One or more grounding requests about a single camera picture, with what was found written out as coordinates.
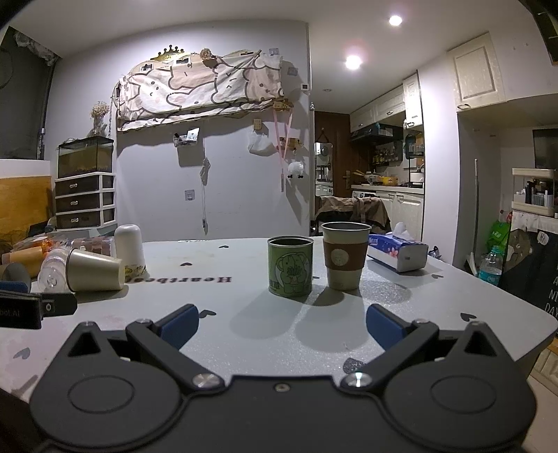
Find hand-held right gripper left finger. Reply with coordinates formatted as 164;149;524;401
66;304;226;389

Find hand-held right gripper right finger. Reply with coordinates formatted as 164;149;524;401
341;304;502;389

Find beige paper cup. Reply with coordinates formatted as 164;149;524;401
65;247;125;293

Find clear plastic cup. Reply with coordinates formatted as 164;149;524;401
37;249;70;293

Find paper cup with brown sleeve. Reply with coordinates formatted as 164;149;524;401
321;222;372;292

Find white plastic cup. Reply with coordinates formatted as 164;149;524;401
114;224;146;283

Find green elephant print tin cup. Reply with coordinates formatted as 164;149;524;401
267;236;315;299

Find pile of snack packets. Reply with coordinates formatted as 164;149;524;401
2;232;116;267

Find blue and white tissue box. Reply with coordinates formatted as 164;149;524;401
367;222;430;274

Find wooden board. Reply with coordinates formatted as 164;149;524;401
0;175;56;243

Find white drawer unit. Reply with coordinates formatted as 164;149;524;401
54;171;117;230

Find white lower kitchen cabinets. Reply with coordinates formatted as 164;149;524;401
351;183;425;241

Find white kitchen cabinets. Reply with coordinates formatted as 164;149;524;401
351;183;425;241
349;71;424;131

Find chair with brown clothing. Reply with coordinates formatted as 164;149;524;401
314;195;392;233

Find plastic water bottle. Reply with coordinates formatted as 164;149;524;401
478;246;503;287

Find green shopping bag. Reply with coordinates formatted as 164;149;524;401
485;220;512;254

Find glass fish tank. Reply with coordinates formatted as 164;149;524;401
57;136;115;179

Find black printed cloth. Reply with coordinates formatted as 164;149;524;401
498;215;558;324

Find vase of dried flowers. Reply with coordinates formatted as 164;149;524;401
88;100;110;138

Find black range hood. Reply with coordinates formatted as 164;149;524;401
349;123;404;142

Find white plastic bag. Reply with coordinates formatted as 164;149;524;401
248;129;275;156

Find white shelf with bottles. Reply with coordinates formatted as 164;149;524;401
511;167;558;219

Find pink ribbons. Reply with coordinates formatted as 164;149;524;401
274;106;294;167

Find white upper kitchen cabinets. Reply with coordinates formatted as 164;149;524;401
349;71;424;131

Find printed blanket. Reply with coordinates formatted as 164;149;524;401
114;49;285;132

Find white tall cabinet door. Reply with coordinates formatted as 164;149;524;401
446;32;509;112

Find gold crown decoration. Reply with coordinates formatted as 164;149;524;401
150;45;193;62

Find hanging white cable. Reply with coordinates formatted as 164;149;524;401
199;158;212;235

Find wall mirror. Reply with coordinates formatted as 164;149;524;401
314;141;335;198

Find wall clip holder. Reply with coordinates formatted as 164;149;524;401
173;127;202;147

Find dark wall screen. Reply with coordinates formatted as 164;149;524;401
532;128;558;169

